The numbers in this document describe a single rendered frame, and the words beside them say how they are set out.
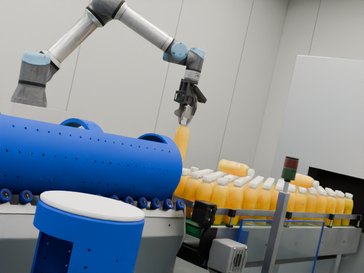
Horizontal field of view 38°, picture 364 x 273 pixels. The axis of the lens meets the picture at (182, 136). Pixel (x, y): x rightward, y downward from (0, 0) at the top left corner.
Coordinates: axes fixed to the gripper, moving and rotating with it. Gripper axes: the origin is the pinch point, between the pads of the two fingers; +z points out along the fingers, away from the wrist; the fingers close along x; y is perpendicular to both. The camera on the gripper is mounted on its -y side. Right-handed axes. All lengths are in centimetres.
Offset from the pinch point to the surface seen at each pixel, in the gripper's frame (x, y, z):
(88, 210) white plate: 69, 105, 28
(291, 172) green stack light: 51, -18, 12
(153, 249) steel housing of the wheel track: 25, 30, 53
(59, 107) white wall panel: -252, -105, 9
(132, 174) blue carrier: 27, 52, 24
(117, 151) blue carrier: 26, 61, 16
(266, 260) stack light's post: 49, -19, 52
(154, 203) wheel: 24, 34, 35
